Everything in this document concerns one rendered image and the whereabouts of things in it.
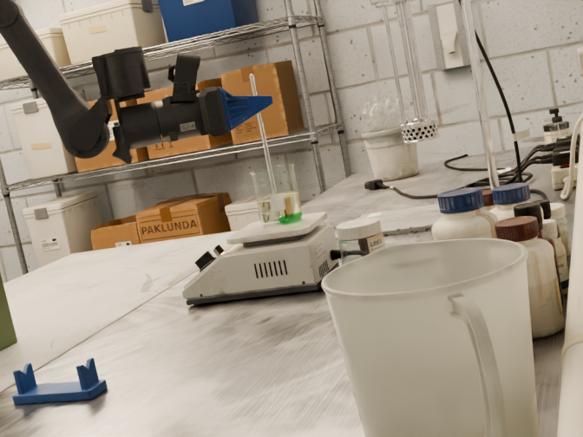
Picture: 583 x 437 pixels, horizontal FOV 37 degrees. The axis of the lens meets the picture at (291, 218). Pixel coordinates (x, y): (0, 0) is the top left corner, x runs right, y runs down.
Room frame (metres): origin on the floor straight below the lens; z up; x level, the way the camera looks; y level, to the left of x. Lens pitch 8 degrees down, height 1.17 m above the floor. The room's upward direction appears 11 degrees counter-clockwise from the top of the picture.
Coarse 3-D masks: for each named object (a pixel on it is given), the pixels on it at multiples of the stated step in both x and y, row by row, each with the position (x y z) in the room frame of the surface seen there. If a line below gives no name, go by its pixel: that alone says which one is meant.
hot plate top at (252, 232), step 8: (304, 216) 1.24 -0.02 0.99; (312, 216) 1.23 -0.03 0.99; (320, 216) 1.22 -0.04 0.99; (256, 224) 1.26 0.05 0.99; (296, 224) 1.19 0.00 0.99; (304, 224) 1.17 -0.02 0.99; (312, 224) 1.17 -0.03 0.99; (240, 232) 1.21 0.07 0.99; (248, 232) 1.19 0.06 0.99; (256, 232) 1.18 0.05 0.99; (264, 232) 1.17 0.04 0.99; (272, 232) 1.16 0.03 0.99; (280, 232) 1.15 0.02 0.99; (288, 232) 1.15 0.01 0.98; (296, 232) 1.14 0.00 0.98; (304, 232) 1.14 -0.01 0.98; (232, 240) 1.17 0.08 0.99; (240, 240) 1.17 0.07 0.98; (248, 240) 1.17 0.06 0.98; (256, 240) 1.16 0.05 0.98
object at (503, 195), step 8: (512, 184) 1.00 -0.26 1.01; (520, 184) 0.99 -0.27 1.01; (496, 192) 0.98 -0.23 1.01; (504, 192) 0.97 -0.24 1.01; (512, 192) 0.97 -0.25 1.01; (520, 192) 0.97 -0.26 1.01; (528, 192) 0.97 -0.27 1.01; (496, 200) 0.98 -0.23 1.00; (504, 200) 0.97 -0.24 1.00; (512, 200) 0.97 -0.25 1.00; (520, 200) 0.97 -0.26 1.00; (496, 208) 0.99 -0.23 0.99; (504, 208) 0.97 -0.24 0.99; (512, 208) 0.97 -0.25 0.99; (496, 216) 0.97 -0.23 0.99; (504, 216) 0.96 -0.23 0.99; (512, 216) 0.96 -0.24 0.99
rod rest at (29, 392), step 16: (32, 368) 0.92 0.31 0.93; (80, 368) 0.87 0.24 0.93; (16, 384) 0.90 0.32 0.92; (32, 384) 0.92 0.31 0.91; (48, 384) 0.92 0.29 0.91; (64, 384) 0.91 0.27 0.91; (80, 384) 0.88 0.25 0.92; (96, 384) 0.88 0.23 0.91; (16, 400) 0.90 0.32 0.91; (32, 400) 0.89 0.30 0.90; (48, 400) 0.89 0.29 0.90; (64, 400) 0.88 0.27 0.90; (80, 400) 0.87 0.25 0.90
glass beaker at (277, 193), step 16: (256, 176) 1.19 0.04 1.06; (272, 176) 1.18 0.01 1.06; (288, 176) 1.19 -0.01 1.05; (256, 192) 1.20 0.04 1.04; (272, 192) 1.18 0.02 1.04; (288, 192) 1.19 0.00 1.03; (272, 208) 1.18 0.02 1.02; (288, 208) 1.18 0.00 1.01; (272, 224) 1.18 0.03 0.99; (288, 224) 1.18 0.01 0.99
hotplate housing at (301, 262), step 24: (264, 240) 1.18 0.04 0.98; (288, 240) 1.17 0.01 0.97; (312, 240) 1.16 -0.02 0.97; (336, 240) 1.25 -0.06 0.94; (216, 264) 1.18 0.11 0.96; (240, 264) 1.17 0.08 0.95; (264, 264) 1.15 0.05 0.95; (288, 264) 1.14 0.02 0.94; (312, 264) 1.14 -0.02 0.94; (336, 264) 1.24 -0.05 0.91; (192, 288) 1.19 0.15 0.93; (216, 288) 1.18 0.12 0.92; (240, 288) 1.17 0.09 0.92; (264, 288) 1.16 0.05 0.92; (288, 288) 1.15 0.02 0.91; (312, 288) 1.14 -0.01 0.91
